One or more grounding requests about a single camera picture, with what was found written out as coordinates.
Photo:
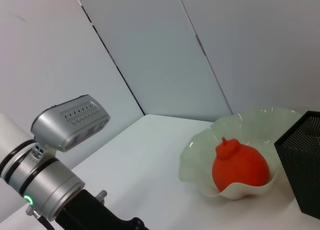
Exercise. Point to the black mesh pen holder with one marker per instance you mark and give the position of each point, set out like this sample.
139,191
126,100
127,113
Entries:
305,165

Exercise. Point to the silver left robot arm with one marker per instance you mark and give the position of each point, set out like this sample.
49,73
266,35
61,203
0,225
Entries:
45,182

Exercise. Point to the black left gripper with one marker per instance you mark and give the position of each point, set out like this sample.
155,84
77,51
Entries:
82,215

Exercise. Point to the green glass fruit plate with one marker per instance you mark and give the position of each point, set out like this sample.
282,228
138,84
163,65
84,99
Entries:
257,125

